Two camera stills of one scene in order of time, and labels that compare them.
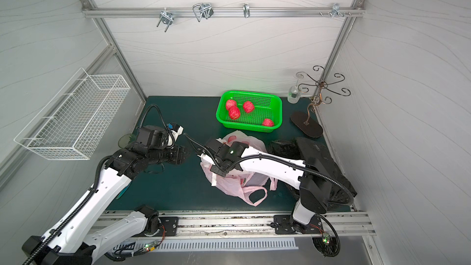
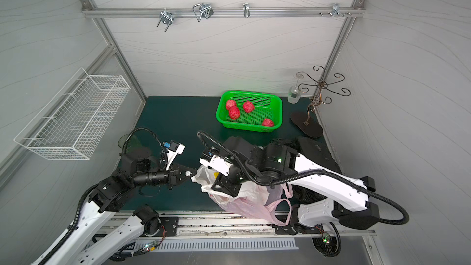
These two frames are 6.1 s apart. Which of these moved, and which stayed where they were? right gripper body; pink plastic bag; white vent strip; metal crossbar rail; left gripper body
Moved: pink plastic bag; left gripper body; right gripper body
Stayed: white vent strip; metal crossbar rail
